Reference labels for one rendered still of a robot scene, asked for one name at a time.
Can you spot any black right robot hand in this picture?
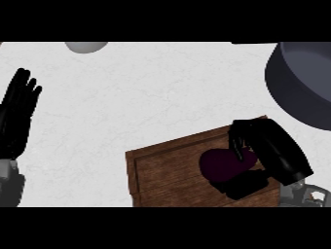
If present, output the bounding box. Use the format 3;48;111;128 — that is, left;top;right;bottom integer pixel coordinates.
212;118;315;201

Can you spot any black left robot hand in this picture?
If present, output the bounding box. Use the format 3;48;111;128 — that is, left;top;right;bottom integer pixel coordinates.
0;67;43;166

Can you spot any dark purple eggplant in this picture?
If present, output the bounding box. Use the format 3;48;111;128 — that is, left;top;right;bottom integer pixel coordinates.
198;147;260;184

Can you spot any dark grey pot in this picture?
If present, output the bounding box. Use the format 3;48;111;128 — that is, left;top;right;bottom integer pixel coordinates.
263;42;331;132

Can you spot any brown wooden tray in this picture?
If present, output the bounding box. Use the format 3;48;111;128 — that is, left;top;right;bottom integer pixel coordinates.
125;115;282;208

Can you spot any pale grey round object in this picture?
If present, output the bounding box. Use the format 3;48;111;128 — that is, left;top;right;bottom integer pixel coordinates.
64;42;110;54

